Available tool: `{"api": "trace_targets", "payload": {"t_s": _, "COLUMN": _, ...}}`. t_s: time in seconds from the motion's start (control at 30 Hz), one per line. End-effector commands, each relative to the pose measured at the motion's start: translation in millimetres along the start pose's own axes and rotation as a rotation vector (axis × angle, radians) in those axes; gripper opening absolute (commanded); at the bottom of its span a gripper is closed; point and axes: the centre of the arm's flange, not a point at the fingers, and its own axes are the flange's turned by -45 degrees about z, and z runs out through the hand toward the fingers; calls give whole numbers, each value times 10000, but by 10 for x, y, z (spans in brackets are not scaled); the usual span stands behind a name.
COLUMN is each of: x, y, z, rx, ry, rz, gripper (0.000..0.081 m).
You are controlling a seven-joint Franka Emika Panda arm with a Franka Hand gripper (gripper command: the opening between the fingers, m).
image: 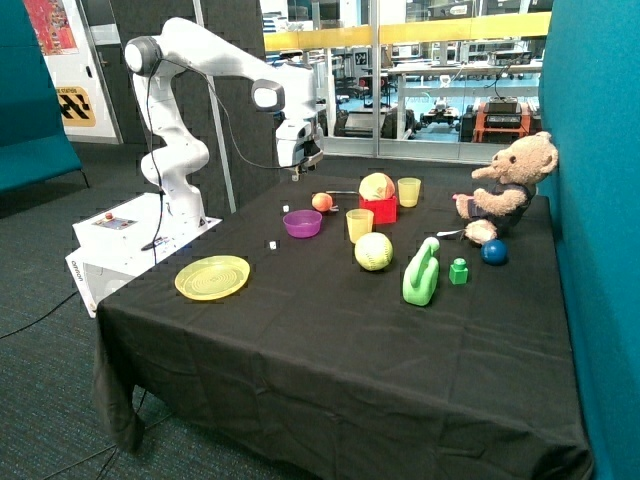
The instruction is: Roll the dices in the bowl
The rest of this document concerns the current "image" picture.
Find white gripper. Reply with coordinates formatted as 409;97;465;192
276;119;324;181

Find purple plastic bowl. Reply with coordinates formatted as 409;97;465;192
283;209;323;239

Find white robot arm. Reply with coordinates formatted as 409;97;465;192
125;18;324;228

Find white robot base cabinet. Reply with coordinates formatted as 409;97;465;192
66;193;221;317

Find peach toy fruit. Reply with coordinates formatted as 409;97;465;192
312;192;333;213

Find yellow cup near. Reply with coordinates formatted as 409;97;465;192
346;208;374;244

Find yellow cup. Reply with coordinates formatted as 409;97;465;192
346;208;374;244
397;177;421;208

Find yellow red soft ball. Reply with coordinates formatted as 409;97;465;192
358;172;396;201

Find red box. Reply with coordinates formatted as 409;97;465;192
359;196;398;225

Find yellow softball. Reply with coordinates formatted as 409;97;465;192
354;232;393;271

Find yellow cup far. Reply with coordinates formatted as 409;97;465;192
397;177;421;208

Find yellow plastic plate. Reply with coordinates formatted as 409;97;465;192
174;255;251;301

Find white spoon by bear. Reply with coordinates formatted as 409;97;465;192
435;229;465;238

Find black tablecloth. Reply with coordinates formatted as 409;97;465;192
93;175;594;479

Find green toy watering can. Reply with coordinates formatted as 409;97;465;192
402;237;440;307

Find green toy block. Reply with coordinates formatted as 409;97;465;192
449;258;469;285

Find brown teddy bear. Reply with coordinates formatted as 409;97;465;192
453;131;559;245

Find blue ball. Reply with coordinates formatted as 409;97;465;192
480;239;508;266

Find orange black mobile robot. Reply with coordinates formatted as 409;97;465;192
472;97;531;144

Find yellow black sign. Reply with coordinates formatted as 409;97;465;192
56;86;96;128

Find teal sofa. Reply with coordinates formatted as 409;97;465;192
0;0;83;193

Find red poster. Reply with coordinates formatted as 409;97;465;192
23;0;79;57

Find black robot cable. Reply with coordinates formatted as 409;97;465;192
141;57;301;252

